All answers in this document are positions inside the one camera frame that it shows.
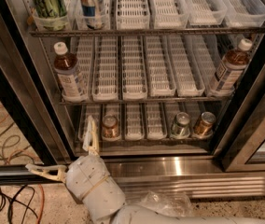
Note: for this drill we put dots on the wire shelf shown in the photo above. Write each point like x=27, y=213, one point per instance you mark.
x=187, y=31
x=148, y=100

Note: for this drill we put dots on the right copper can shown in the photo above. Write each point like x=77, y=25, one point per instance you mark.
x=204, y=124

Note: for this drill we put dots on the white tray under left bottle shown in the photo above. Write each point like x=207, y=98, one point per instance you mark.
x=83, y=48

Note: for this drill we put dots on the white tray shelf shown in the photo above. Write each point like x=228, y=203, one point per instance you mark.
x=134, y=85
x=105, y=72
x=187, y=76
x=159, y=70

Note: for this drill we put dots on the steel fridge base grille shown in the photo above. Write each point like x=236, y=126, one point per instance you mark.
x=198, y=179

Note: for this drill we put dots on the white tray under bottle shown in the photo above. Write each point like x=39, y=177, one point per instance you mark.
x=83, y=48
x=205, y=53

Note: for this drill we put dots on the left copper can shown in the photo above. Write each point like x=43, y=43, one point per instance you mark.
x=110, y=126

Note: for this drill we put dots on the copper can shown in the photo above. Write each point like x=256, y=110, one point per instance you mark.
x=204, y=124
x=110, y=126

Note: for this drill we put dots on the right glass fridge door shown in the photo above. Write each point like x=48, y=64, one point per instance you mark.
x=241, y=133

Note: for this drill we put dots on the tea bottle white cap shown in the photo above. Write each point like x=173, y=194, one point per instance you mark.
x=67, y=70
x=231, y=66

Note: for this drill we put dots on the silver green can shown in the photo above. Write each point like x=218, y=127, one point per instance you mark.
x=180, y=125

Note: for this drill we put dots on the top wire shelf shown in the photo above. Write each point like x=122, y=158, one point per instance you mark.
x=187, y=31

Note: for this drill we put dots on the white tray under right bottle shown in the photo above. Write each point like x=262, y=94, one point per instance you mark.
x=205, y=53

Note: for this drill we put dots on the middle wire shelf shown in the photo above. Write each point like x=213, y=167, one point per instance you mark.
x=148, y=100

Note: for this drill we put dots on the blue beige bottle top shelf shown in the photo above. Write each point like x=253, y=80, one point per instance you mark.
x=93, y=13

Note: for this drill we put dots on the green bottle top shelf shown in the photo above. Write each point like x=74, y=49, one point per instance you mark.
x=50, y=9

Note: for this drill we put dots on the clear plastic container on floor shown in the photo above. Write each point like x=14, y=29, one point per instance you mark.
x=164, y=204

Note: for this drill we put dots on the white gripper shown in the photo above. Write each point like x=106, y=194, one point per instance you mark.
x=85, y=174

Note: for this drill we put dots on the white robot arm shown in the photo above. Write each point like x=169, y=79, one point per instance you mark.
x=106, y=203

